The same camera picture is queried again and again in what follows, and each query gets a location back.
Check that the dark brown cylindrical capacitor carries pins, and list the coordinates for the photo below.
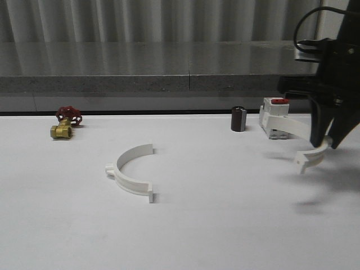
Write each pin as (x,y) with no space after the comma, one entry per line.
(238,119)

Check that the brass valve red handwheel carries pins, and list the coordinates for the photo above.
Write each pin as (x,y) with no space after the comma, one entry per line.
(68,117)

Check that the grey stone counter ledge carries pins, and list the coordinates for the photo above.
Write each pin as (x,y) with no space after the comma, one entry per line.
(114,76)

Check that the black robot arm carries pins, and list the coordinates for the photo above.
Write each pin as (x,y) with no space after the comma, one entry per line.
(349,30)

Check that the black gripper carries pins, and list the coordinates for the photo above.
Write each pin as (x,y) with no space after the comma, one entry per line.
(335,83)

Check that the white circuit breaker red switch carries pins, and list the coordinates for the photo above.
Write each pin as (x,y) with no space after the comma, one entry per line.
(275,106)

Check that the white half pipe clamp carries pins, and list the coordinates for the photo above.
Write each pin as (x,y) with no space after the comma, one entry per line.
(303,159)
(131,185)

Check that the grey pleated curtain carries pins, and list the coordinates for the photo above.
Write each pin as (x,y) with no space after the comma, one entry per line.
(150,21)

